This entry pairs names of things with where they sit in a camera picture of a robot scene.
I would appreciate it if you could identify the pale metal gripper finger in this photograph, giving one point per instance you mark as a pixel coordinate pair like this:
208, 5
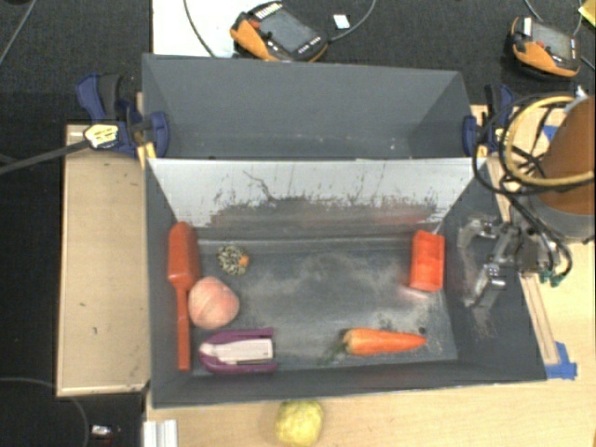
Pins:
471, 242
489, 287

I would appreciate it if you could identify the orange rectangular block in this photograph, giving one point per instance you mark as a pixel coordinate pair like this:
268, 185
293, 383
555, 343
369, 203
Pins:
426, 261

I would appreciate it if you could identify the orange toy carrot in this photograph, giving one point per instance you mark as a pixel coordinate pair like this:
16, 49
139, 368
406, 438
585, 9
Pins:
382, 341

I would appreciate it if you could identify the grey metal bin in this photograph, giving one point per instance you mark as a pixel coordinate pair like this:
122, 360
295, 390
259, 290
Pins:
302, 110

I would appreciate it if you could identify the yellow lumpy ball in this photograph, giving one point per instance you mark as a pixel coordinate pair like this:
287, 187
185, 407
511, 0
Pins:
299, 423

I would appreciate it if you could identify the small patterned toy turtle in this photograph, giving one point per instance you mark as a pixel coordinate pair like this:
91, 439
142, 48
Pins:
231, 260

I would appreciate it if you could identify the purple and white stapler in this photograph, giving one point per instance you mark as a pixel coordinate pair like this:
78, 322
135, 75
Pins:
242, 352

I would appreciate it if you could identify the pink toy peach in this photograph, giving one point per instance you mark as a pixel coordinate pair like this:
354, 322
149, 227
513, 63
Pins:
212, 303

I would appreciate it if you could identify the orange plastic scoop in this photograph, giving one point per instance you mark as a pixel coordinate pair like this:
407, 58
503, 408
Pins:
183, 254

